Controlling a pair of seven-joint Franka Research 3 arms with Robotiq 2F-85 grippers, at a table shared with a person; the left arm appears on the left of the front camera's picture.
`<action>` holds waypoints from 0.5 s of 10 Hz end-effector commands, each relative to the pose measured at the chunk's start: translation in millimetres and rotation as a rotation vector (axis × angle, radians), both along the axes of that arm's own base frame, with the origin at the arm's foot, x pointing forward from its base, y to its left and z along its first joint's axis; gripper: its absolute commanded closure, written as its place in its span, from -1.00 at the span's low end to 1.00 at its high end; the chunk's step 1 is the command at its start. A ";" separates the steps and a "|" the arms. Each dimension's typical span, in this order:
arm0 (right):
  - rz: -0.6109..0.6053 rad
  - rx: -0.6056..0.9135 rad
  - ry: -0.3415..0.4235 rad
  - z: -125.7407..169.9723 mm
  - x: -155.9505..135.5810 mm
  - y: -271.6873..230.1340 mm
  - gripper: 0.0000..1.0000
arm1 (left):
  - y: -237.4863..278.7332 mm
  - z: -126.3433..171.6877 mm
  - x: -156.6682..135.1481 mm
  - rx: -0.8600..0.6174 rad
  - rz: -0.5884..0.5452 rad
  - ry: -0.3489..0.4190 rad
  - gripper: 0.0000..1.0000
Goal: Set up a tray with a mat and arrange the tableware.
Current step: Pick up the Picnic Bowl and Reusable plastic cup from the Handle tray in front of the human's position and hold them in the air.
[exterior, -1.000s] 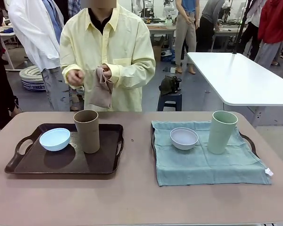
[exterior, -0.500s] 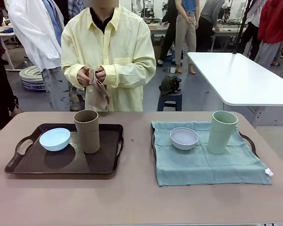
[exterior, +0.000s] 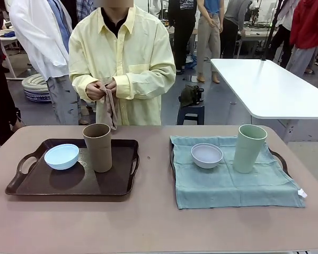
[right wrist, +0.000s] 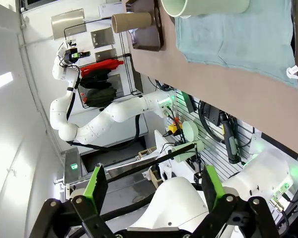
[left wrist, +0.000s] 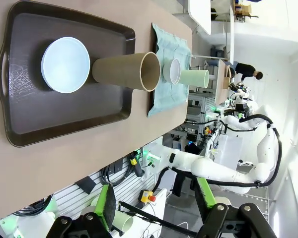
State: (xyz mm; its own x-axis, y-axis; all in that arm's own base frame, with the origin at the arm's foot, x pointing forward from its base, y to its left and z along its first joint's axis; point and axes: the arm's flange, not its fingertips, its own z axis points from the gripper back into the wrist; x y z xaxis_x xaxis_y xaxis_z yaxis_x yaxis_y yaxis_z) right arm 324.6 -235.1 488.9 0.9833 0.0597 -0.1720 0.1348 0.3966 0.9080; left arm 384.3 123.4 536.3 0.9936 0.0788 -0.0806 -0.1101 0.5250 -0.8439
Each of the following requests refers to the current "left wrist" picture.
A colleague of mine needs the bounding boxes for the black bracket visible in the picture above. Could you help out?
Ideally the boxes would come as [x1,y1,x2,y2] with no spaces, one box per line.
[75,177,98,194]

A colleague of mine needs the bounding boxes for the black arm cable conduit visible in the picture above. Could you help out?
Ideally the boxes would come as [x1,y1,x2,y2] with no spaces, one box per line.
[238,114,282,187]

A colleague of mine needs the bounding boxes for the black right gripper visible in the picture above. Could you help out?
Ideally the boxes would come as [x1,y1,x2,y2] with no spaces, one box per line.
[234,98,250,113]

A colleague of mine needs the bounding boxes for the light blue bowl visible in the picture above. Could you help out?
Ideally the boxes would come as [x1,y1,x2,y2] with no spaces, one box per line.
[41,36,91,94]

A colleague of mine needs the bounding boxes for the brown tall cup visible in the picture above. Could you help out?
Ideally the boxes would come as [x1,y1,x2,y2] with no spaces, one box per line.
[91,51,161,92]

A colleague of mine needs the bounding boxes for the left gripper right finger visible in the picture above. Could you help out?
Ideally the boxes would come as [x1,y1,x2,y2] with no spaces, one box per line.
[194,177,279,238]

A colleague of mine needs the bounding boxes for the black handheld scanner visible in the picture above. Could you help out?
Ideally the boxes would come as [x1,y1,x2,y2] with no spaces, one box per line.
[129,151,145,178]

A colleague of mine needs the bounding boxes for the dark brown plain tray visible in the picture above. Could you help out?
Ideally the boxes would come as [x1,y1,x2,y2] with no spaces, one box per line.
[147,23,158,117]

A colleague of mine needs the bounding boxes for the bystander in black top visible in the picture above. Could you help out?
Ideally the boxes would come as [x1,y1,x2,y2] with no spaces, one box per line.
[234,62,264,81]

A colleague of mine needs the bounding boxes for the black cable bundle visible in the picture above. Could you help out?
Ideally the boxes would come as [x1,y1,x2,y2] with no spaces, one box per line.
[11,194,53,217]
[101,161,134,186]

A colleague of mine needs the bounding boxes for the brown cardboard box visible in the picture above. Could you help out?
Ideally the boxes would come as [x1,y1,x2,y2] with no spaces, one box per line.
[238,2,253,16]

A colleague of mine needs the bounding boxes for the pale green tube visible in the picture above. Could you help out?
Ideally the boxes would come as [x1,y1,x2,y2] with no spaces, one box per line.
[113,209,135,234]

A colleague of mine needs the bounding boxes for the dark brown tray, worn print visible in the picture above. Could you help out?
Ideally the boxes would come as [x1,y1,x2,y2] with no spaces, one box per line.
[0,0,136,148]

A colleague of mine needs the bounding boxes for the grey blue bowl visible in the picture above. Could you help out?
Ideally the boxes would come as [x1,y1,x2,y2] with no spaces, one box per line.
[161,58,182,85]

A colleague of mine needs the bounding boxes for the yellow emergency stop box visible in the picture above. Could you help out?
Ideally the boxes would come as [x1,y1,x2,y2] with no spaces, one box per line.
[138,189,157,203]

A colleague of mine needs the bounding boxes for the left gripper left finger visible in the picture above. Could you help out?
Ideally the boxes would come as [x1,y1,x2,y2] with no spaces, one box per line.
[46,183,118,238]

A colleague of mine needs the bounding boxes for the aluminium frame cabinet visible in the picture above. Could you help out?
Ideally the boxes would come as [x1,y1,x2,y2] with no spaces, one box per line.
[187,93,216,124]

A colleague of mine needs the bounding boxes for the grey slotted panel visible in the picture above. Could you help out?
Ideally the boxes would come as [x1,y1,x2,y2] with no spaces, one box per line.
[53,146,164,214]

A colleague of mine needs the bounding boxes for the brown board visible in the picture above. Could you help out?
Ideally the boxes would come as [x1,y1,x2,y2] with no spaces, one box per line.
[215,59,235,105]

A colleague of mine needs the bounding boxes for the blue cloth mat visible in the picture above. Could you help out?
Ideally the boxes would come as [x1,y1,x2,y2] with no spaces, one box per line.
[147,22,191,118]

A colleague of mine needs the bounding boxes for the thin black rod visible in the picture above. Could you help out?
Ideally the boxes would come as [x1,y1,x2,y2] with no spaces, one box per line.
[118,201,198,236]

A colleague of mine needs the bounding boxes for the white table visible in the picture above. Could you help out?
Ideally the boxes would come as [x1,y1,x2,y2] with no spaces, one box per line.
[188,0,212,36]

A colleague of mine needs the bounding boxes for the green tall cup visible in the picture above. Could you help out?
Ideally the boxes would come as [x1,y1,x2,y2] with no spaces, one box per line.
[180,69,210,89]

